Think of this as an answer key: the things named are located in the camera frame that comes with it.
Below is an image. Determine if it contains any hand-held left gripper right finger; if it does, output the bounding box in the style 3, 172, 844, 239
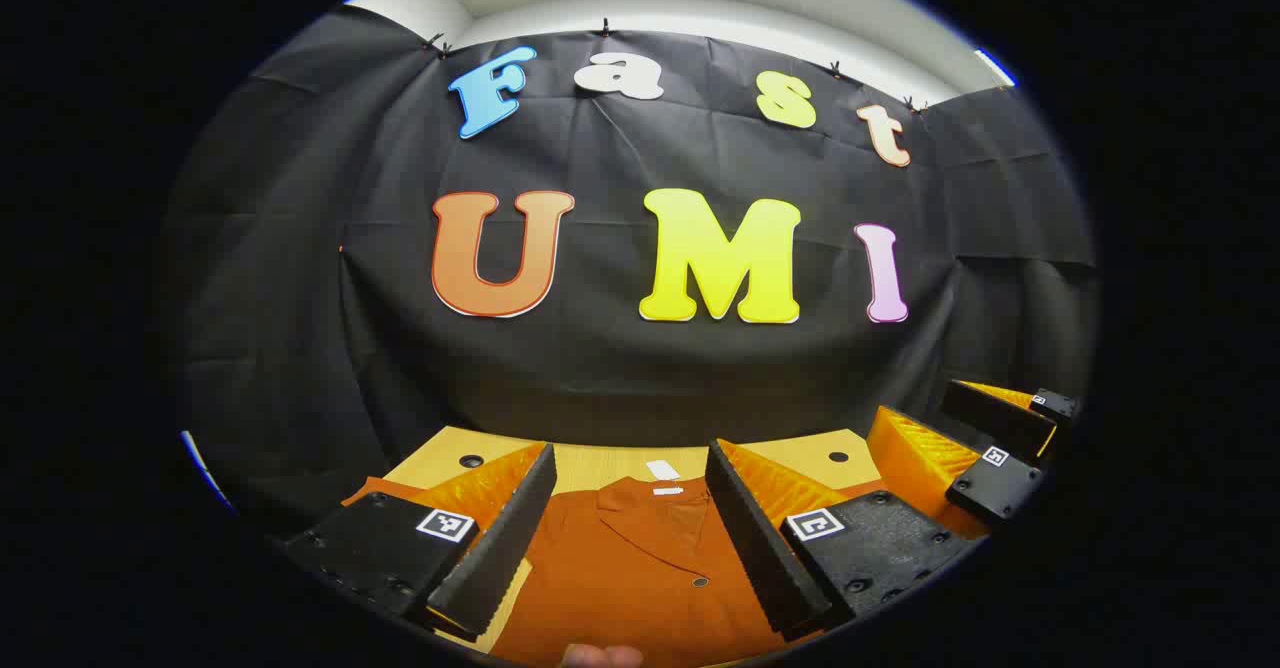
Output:
705, 438, 986, 644

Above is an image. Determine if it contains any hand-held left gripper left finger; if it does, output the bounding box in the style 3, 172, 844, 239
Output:
283, 441, 558, 641

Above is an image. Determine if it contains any orange jacket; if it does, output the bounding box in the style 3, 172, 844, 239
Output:
340, 476, 901, 667

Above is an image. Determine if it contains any black backdrop cloth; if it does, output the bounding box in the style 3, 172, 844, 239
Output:
165, 5, 1101, 539

